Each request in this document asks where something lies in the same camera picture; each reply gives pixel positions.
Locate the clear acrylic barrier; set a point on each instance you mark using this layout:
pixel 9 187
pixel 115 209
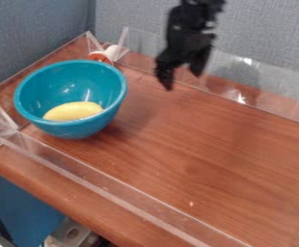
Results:
pixel 195 169

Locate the blue bowl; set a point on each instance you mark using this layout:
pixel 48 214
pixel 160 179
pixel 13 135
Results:
pixel 64 82

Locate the grey metal bracket under table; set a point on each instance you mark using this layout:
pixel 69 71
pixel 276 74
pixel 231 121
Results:
pixel 70 234

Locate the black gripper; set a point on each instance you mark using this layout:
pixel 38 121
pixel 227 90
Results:
pixel 189 37

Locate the yellow lemon-shaped object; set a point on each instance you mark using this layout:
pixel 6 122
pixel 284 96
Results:
pixel 72 111

